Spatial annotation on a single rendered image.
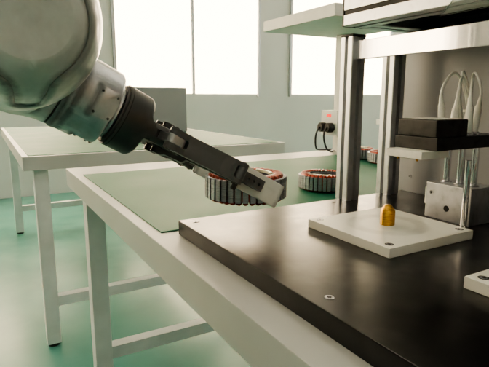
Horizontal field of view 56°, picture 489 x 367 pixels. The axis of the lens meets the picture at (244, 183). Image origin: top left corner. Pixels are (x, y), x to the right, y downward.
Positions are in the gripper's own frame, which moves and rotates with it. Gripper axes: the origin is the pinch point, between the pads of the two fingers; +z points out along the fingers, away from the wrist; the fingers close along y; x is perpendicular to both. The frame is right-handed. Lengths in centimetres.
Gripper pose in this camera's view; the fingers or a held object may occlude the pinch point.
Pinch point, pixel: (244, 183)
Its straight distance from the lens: 63.1
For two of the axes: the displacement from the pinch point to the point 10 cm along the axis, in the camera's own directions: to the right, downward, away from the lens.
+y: 5.0, 1.6, -8.5
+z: 7.6, 4.1, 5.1
